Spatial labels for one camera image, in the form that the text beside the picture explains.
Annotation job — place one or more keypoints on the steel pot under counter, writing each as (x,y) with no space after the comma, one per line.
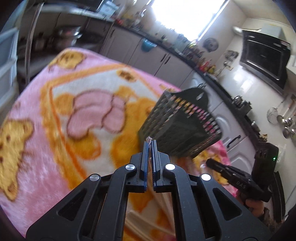
(66,36)

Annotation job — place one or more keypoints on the black plastic utensil basket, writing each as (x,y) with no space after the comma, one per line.
(181,123)

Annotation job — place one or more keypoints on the pink cartoon fleece blanket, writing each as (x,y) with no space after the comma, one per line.
(80,115)

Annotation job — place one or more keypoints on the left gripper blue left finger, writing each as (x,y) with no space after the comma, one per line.
(145,160)

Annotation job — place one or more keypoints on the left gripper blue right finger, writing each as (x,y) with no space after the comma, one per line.
(155,165)

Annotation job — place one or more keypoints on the black range hood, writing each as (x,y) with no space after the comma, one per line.
(266,57)

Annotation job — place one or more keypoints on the person's right hand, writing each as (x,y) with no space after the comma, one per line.
(256,207)

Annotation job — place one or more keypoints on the steel kettle on counter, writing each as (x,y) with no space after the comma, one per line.
(237,101)

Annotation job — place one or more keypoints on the round wall fan vent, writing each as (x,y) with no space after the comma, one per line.
(211,45)

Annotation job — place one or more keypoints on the hanging steel strainer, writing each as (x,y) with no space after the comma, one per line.
(272,114)

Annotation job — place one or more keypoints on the white plastic drawer unit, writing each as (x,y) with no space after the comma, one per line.
(9,85)

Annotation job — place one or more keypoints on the wooden chopsticks pair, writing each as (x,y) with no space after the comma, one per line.
(149,141)

